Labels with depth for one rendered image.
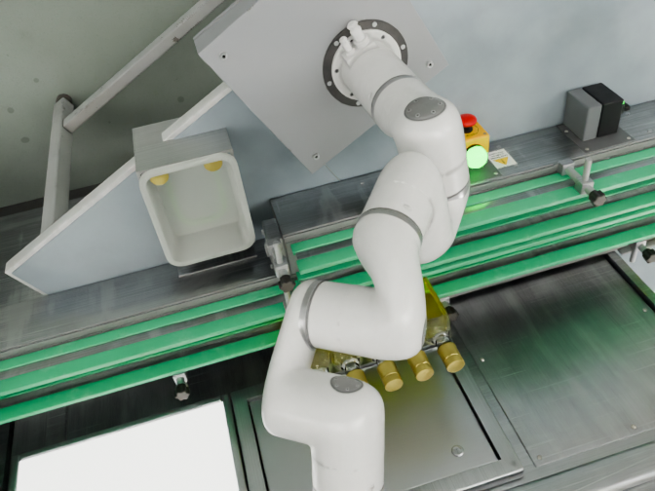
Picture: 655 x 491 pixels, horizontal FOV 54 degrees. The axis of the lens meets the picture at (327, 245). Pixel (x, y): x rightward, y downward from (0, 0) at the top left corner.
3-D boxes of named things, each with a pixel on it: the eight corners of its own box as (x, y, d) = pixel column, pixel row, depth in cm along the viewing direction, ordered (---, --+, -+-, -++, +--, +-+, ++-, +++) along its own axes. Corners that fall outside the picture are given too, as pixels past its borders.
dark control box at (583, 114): (560, 123, 139) (582, 142, 133) (565, 89, 134) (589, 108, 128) (596, 113, 141) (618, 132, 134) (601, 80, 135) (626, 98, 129)
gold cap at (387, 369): (377, 375, 117) (385, 395, 114) (375, 362, 115) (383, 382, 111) (396, 369, 117) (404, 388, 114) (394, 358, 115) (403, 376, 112)
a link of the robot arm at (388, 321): (332, 204, 80) (287, 290, 72) (440, 211, 75) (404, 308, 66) (356, 277, 90) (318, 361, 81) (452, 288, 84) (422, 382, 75)
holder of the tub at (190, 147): (174, 259, 135) (177, 284, 129) (134, 149, 117) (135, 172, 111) (254, 238, 137) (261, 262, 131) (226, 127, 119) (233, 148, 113)
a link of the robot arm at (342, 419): (414, 435, 85) (312, 412, 91) (417, 282, 79) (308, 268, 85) (367, 511, 70) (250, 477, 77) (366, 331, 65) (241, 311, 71)
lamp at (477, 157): (462, 166, 130) (468, 173, 128) (462, 146, 127) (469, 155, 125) (482, 160, 130) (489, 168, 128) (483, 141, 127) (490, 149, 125)
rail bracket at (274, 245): (275, 284, 128) (288, 330, 119) (259, 220, 117) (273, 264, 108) (289, 281, 129) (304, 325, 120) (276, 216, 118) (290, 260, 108)
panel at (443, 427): (18, 464, 127) (-2, 651, 102) (11, 455, 125) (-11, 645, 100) (445, 337, 138) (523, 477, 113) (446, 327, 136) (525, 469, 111)
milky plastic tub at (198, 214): (167, 243, 131) (171, 270, 125) (132, 150, 116) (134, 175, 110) (250, 220, 133) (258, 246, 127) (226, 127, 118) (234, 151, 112)
